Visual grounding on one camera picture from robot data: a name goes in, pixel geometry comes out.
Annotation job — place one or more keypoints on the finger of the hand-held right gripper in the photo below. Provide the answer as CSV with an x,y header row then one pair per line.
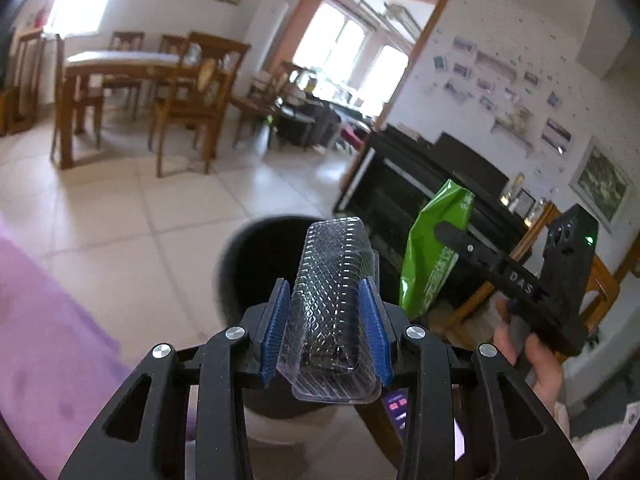
x,y
467,246

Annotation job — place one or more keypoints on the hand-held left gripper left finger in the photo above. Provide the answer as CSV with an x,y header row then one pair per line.
x,y
277,325

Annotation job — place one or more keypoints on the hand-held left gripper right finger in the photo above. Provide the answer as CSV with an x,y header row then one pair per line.
x,y
372,330

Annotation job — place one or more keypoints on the green snack packet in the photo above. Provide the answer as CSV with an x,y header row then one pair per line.
x,y
435,230

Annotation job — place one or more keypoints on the clear plastic tray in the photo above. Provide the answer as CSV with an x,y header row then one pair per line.
x,y
330,285

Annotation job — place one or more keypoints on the black trash bin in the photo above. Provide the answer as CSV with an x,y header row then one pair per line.
x,y
250,260

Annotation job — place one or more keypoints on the person's right hand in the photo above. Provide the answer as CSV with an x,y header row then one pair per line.
x,y
542,370

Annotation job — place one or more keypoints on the wooden armchair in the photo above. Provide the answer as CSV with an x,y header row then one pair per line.
x,y
602,280

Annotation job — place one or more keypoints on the glass ornament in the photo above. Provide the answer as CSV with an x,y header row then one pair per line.
x,y
512,190

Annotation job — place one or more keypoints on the smartphone with lit screen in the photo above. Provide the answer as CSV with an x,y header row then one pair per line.
x,y
397,407

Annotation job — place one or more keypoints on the black upright piano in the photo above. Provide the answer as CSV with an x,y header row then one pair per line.
x,y
400,175

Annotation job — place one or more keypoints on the framed landscape painting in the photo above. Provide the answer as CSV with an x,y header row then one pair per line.
x,y
602,180

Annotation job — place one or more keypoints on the red stool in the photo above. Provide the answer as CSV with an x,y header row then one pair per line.
x,y
352,139

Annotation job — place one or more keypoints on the dark sofa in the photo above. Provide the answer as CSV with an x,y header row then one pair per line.
x,y
310,125

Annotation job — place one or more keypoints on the purple cloth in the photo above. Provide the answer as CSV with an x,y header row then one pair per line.
x,y
45,340

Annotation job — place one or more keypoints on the wooden chair with oval back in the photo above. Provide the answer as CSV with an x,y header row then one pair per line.
x,y
200,105

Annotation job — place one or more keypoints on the wooden dining table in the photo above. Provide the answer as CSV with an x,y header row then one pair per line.
x,y
115,60

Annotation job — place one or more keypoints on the small photo frame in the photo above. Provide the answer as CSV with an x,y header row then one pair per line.
x,y
525,204

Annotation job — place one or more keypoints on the white wall shelf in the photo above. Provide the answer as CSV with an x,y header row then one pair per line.
x,y
515,127

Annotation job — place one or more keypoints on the group of wall photos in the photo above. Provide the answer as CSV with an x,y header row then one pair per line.
x,y
462,45

